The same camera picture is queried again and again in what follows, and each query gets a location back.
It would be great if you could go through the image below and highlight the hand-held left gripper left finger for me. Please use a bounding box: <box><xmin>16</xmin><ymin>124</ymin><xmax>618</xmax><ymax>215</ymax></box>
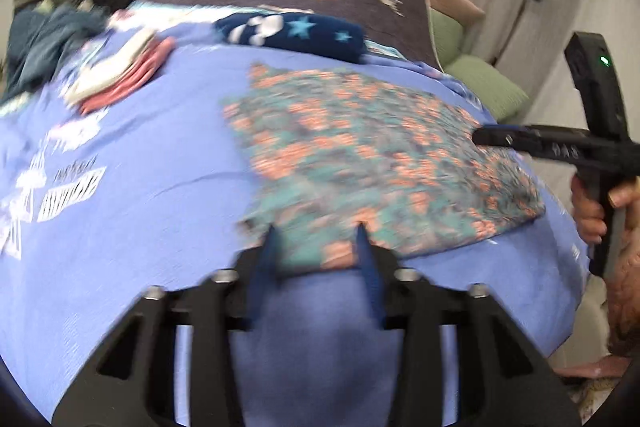
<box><xmin>52</xmin><ymin>227</ymin><xmax>282</xmax><ymax>427</ymax></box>

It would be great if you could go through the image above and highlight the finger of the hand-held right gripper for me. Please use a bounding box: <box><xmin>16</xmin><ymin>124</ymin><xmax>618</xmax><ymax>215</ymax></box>
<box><xmin>472</xmin><ymin>124</ymin><xmax>593</xmax><ymax>164</ymax></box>

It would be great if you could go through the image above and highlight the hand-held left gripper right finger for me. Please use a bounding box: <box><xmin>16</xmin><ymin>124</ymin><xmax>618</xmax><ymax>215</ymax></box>
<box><xmin>356</xmin><ymin>226</ymin><xmax>583</xmax><ymax>427</ymax></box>

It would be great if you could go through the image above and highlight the teal floral shirt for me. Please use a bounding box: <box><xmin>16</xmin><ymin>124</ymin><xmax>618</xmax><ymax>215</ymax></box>
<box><xmin>220</xmin><ymin>63</ymin><xmax>547</xmax><ymax>272</ymax></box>

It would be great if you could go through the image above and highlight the person's right forearm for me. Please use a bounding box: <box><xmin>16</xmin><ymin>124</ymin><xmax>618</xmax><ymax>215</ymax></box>
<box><xmin>606</xmin><ymin>247</ymin><xmax>640</xmax><ymax>358</ymax></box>

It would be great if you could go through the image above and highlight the person's right hand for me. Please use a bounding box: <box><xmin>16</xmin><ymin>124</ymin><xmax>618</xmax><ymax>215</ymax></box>
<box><xmin>571</xmin><ymin>176</ymin><xmax>640</xmax><ymax>258</ymax></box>

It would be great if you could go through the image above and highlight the large green cushion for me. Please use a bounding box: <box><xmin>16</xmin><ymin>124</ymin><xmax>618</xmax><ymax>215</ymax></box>
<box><xmin>444</xmin><ymin>54</ymin><xmax>532</xmax><ymax>122</ymax></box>

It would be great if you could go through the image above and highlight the small green cushion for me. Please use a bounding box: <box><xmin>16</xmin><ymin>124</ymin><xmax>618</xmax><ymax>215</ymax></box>
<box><xmin>429</xmin><ymin>9</ymin><xmax>467</xmax><ymax>64</ymax></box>

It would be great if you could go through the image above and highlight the purple printed bed sheet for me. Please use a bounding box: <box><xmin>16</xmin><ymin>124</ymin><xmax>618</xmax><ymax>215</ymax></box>
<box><xmin>0</xmin><ymin>4</ymin><xmax>591</xmax><ymax>427</ymax></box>

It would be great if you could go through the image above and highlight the beige cushion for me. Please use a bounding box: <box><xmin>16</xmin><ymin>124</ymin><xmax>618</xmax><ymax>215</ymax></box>
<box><xmin>429</xmin><ymin>0</ymin><xmax>487</xmax><ymax>26</ymax></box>

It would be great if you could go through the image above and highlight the folded pink cloth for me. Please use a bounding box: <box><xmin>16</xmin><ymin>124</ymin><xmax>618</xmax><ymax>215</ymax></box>
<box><xmin>80</xmin><ymin>37</ymin><xmax>178</xmax><ymax>115</ymax></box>

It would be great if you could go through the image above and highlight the navy star pillow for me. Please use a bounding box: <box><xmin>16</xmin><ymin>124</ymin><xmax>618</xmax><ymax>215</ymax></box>
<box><xmin>214</xmin><ymin>9</ymin><xmax>365</xmax><ymax>64</ymax></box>

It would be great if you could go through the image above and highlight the folded beige cloth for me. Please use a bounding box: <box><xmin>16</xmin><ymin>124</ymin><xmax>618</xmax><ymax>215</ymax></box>
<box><xmin>62</xmin><ymin>27</ymin><xmax>157</xmax><ymax>104</ymax></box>

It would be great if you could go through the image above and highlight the white patterned quilt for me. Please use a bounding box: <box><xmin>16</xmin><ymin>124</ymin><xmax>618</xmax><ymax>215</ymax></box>
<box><xmin>107</xmin><ymin>1</ymin><xmax>321</xmax><ymax>35</ymax></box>

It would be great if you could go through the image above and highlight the teal blanket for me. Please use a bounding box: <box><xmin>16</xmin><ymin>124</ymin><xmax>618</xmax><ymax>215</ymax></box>
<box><xmin>4</xmin><ymin>4</ymin><xmax>110</xmax><ymax>98</ymax></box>

